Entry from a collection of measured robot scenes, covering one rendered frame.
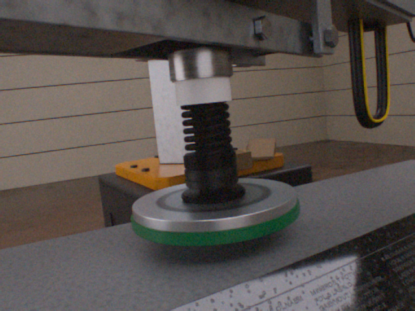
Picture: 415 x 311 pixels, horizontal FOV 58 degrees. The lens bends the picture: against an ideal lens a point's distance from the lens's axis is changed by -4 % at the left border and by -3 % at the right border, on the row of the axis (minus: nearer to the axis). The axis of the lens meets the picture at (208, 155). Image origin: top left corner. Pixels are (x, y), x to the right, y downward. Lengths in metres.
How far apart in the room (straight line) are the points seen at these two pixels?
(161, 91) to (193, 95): 0.91
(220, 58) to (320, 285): 0.28
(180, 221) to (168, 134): 0.96
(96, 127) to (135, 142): 0.68
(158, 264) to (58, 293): 0.11
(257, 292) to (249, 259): 0.06
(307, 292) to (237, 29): 0.30
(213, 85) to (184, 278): 0.22
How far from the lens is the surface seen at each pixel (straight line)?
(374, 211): 0.61
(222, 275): 0.42
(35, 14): 0.31
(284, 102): 7.70
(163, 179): 1.14
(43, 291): 0.46
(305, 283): 0.44
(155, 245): 0.53
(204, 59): 0.46
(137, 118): 6.56
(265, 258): 0.45
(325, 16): 0.63
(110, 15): 0.34
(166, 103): 1.36
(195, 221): 0.41
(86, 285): 0.45
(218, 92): 0.47
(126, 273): 0.46
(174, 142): 1.36
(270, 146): 1.37
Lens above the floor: 0.98
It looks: 8 degrees down
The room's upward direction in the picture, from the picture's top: 6 degrees counter-clockwise
